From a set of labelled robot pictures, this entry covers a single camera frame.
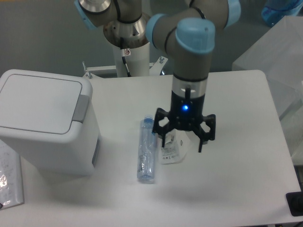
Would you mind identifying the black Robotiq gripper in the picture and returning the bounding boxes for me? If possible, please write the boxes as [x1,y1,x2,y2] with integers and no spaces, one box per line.
[152,92,216,153]

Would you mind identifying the white push-lid trash can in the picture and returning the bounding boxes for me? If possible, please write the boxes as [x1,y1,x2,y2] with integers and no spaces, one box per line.
[0,70,100,175]

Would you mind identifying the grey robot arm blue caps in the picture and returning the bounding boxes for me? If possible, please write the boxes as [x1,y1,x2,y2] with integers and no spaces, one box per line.
[74,0,241,144]

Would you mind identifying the clear plastic bag with trash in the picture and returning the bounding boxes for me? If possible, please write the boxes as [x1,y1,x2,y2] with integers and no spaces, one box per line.
[158,129,195,165]

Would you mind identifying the clear blue plastic bottle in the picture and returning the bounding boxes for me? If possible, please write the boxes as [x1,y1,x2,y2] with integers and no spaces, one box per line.
[137,114,157,182]

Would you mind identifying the translucent plastic box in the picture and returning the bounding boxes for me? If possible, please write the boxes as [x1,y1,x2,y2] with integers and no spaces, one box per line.
[232,16,303,166]

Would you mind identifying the black device at table corner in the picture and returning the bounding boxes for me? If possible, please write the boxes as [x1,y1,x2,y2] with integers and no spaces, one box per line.
[286,192,303,217]

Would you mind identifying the blue plastic bag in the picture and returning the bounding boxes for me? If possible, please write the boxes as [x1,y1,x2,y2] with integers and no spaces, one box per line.
[261,0,303,27]

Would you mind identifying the white table clamp bracket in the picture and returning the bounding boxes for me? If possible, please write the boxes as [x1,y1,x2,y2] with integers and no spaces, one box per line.
[81,56,175,78]

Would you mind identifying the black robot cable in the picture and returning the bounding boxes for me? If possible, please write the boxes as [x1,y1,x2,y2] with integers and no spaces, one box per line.
[119,37,132,78]

